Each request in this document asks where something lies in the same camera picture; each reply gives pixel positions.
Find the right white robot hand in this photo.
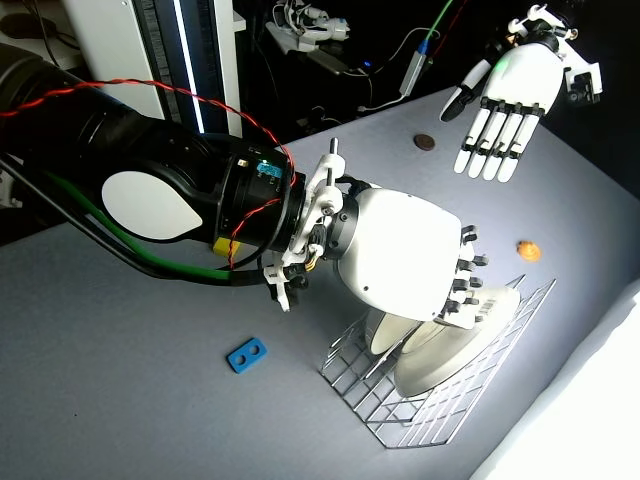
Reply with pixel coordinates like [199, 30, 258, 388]
[334, 184, 494, 331]

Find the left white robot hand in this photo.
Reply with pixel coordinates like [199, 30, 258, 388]
[439, 42, 569, 184]

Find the white plate with dark rim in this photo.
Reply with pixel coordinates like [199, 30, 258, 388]
[363, 307, 419, 357]
[393, 285, 522, 399]

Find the yellow rectangular block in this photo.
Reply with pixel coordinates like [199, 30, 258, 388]
[212, 237, 241, 259]

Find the blue block with two holes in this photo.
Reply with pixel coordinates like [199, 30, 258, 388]
[225, 338, 269, 375]

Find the white spare robot hand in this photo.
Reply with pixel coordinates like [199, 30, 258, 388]
[264, 0, 351, 55]

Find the white cabinet with black strip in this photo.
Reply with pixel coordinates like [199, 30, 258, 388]
[62, 0, 247, 137]

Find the thin green cable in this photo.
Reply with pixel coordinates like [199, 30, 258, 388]
[428, 0, 456, 44]

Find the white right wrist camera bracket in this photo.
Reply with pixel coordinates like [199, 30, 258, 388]
[262, 138, 351, 314]

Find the grey cable adapter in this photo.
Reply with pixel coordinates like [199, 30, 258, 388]
[399, 47, 432, 96]

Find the white cable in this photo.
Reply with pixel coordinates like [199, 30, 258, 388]
[357, 27, 441, 114]

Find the silver wire dish rack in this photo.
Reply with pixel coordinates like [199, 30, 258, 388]
[319, 274, 557, 449]

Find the thick green arm cable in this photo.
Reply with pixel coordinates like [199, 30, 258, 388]
[47, 172, 266, 287]

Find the red twisted wire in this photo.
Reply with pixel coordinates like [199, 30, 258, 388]
[0, 78, 297, 271]

